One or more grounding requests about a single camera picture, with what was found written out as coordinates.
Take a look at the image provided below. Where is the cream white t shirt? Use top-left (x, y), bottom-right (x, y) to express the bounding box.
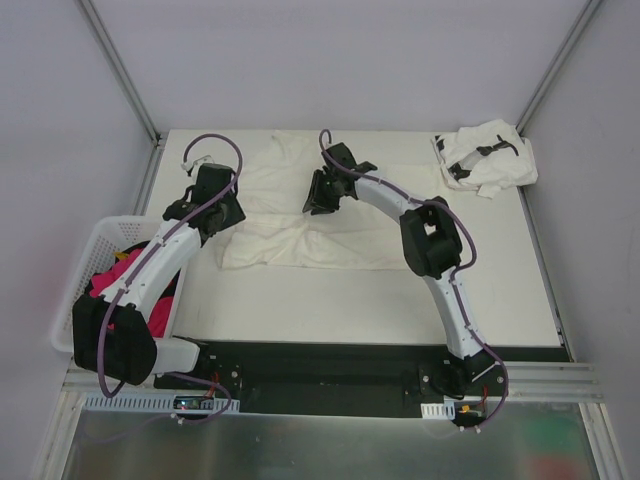
top-left (219, 130), bottom-right (446, 272)

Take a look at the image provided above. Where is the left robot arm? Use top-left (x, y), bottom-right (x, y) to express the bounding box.
top-left (72, 164), bottom-right (245, 389)

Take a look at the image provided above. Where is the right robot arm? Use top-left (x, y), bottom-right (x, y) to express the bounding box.
top-left (303, 143), bottom-right (497, 399)

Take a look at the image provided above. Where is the white plastic laundry basket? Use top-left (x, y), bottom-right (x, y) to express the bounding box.
top-left (51, 216), bottom-right (200, 373)

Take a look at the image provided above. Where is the pink red t shirt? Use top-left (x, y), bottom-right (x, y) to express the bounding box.
top-left (88, 247), bottom-right (179, 341)

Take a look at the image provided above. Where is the white black printed t shirt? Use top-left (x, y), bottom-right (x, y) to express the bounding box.
top-left (432, 119), bottom-right (538, 199)

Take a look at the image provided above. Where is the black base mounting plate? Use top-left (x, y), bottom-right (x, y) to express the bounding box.
top-left (153, 341), bottom-right (508, 418)

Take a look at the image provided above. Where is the left aluminium frame post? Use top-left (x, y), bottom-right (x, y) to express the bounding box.
top-left (75, 0), bottom-right (161, 146)

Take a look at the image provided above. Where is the aluminium frame post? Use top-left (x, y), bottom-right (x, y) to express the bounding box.
top-left (516, 0), bottom-right (606, 135)
top-left (75, 0), bottom-right (161, 146)

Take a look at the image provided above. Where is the left white cable duct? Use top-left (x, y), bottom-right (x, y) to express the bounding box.
top-left (84, 393), bottom-right (240, 415)

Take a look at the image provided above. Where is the white cable duct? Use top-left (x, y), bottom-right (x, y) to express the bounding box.
top-left (420, 402), bottom-right (456, 421)
top-left (84, 393), bottom-right (240, 415)

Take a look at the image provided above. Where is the right white cable duct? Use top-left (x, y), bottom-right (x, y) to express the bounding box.
top-left (420, 402), bottom-right (456, 421)

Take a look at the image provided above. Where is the right aluminium frame post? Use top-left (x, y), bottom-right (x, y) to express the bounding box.
top-left (516, 0), bottom-right (606, 135)

